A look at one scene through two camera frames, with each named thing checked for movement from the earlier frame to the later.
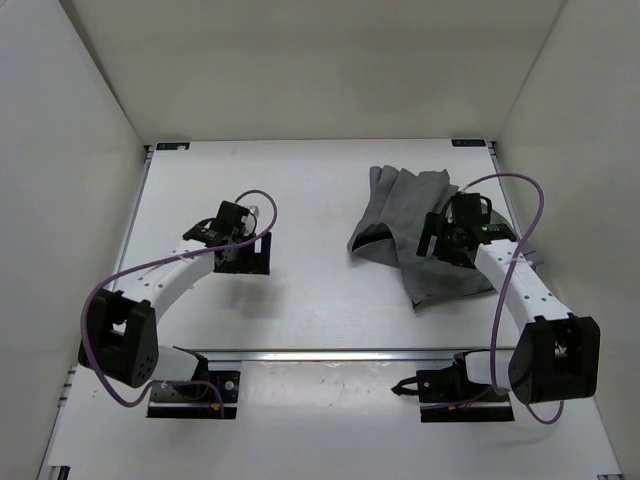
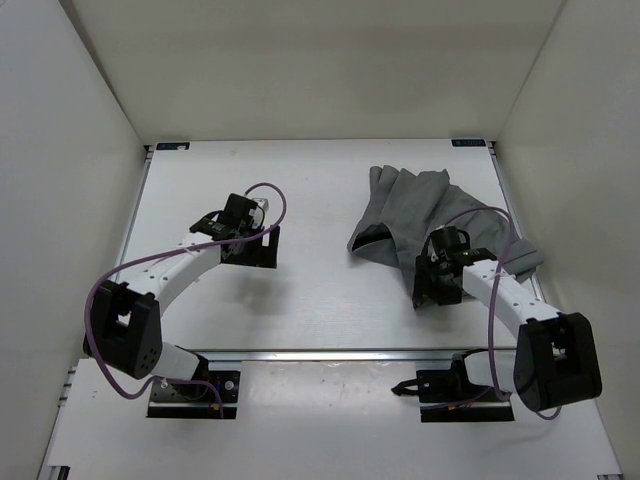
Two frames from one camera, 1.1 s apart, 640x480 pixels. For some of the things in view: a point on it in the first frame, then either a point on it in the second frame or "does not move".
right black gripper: (436, 226) → (424, 287)
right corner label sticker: (468, 142) does not move
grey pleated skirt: (390, 229) does not move
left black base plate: (196, 400) does not move
